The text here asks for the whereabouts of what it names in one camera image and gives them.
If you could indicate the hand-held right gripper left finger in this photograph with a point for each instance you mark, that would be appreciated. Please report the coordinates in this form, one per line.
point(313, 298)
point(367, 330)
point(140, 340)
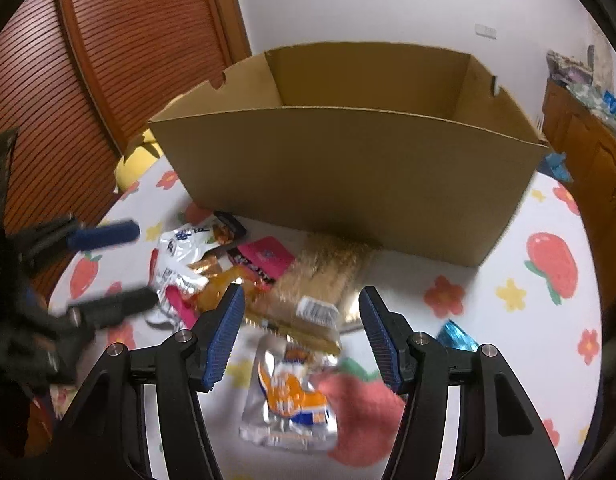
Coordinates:
point(225, 340)

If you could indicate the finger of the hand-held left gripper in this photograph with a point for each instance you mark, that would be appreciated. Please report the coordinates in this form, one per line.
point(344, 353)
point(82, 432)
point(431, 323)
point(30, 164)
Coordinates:
point(105, 235)
point(123, 302)

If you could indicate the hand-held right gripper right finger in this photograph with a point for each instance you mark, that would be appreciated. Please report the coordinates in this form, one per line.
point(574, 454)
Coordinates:
point(383, 340)

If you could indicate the amber packet pink end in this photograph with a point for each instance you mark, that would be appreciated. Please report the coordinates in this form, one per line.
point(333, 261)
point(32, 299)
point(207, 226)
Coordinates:
point(223, 280)

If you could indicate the blue foil packet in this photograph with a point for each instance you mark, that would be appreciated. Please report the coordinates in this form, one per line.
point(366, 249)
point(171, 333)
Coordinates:
point(455, 337)

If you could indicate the silver packet blue print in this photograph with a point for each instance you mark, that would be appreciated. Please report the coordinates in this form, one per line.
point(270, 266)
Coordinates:
point(180, 245)

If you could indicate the silver packet orange print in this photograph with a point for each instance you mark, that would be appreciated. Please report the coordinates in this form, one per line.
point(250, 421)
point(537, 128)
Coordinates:
point(283, 400)

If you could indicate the golden brown bread packet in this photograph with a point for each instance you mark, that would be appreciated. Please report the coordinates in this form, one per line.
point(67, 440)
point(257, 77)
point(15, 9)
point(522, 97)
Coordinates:
point(323, 272)

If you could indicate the pink snack packet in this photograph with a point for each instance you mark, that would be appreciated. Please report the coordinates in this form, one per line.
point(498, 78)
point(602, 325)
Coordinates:
point(263, 257)

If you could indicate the small dark orange packet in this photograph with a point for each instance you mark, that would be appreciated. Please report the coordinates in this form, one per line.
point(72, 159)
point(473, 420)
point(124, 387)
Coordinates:
point(228, 230)

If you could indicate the brown cardboard box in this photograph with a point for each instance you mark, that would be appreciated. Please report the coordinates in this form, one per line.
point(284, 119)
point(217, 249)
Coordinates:
point(338, 170)

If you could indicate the yellow plush toy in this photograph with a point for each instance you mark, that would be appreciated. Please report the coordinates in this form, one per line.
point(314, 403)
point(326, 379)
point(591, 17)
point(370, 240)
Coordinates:
point(133, 165)

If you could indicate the strawberry printed blanket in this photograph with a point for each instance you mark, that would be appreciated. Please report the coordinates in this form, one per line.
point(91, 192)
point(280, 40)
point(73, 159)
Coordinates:
point(488, 285)

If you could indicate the wooden louvred door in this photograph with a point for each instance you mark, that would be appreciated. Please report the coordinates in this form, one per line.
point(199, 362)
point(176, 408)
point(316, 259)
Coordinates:
point(113, 35)

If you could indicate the blue plastic bag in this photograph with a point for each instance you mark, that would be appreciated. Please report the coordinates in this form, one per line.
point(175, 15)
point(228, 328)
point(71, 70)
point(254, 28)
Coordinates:
point(558, 167)

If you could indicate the wooden cabinet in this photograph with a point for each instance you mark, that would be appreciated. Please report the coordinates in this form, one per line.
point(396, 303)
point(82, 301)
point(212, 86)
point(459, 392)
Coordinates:
point(588, 160)

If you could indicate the green patterned cloth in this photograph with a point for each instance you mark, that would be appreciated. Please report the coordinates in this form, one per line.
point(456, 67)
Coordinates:
point(585, 94)

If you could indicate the folded cloth pile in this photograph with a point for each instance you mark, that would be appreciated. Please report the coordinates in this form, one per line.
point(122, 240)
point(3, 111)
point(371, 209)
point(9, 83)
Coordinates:
point(568, 67)

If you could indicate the white wall switch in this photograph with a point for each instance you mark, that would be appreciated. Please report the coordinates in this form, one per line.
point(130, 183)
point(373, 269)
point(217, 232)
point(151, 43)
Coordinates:
point(486, 30)

